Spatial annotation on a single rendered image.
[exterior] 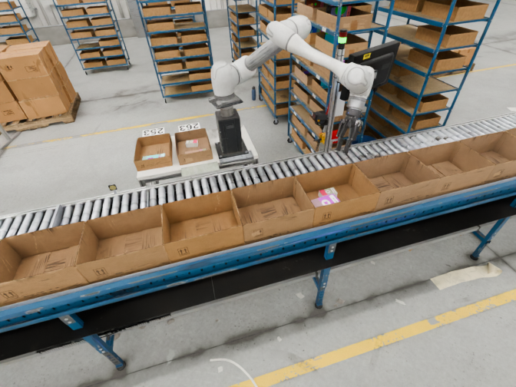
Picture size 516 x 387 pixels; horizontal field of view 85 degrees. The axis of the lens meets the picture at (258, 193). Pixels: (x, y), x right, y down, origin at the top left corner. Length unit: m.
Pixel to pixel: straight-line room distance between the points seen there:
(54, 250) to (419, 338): 2.38
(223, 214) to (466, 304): 1.97
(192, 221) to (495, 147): 2.20
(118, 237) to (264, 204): 0.86
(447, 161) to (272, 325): 1.71
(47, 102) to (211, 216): 4.38
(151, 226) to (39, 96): 4.23
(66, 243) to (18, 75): 4.06
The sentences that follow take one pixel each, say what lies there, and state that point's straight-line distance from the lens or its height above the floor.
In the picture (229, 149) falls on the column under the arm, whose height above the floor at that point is 0.80.
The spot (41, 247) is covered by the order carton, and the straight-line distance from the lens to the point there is 1.92.
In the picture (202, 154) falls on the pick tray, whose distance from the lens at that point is 2.37.
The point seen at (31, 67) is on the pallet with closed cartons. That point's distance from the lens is 5.55.
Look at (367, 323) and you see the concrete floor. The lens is 2.38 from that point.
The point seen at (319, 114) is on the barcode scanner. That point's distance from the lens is 2.30.
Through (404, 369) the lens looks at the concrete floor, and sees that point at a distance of 2.34.
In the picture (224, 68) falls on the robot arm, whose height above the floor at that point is 1.44.
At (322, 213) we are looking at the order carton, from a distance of 1.56.
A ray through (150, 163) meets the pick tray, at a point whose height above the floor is 0.81.
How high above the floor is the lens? 2.10
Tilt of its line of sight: 42 degrees down
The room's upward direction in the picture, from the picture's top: 3 degrees counter-clockwise
